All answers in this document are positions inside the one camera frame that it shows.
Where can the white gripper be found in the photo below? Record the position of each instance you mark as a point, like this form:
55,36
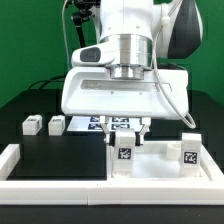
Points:
89,90

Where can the white square tabletop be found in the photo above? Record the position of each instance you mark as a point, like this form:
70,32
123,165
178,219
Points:
160,161

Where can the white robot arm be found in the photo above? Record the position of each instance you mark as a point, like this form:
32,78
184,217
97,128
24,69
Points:
119,75

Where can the white marker sheet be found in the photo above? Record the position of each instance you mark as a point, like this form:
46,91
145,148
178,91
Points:
92,124

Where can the white U-shaped fence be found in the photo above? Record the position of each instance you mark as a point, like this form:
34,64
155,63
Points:
121,191

